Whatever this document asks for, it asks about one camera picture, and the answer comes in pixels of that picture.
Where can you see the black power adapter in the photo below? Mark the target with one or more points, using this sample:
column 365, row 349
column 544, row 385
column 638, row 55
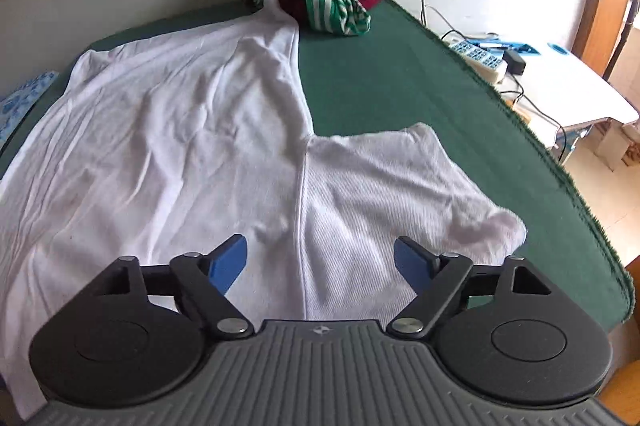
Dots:
column 514, row 62

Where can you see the green table cover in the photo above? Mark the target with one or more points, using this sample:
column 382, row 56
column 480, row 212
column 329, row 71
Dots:
column 400, row 91

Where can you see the white shirt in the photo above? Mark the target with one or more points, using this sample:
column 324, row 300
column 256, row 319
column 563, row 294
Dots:
column 175, row 131

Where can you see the white power strip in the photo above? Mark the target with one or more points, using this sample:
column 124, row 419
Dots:
column 475, row 56

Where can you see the white side table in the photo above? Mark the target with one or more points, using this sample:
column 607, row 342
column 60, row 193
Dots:
column 570, row 91

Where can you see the blue patterned cloth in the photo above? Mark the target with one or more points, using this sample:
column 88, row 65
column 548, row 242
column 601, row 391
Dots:
column 20, row 101

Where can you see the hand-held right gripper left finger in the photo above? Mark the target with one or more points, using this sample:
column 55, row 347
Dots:
column 227, row 266

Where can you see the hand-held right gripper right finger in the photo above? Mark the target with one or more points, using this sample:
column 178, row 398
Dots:
column 412, row 263

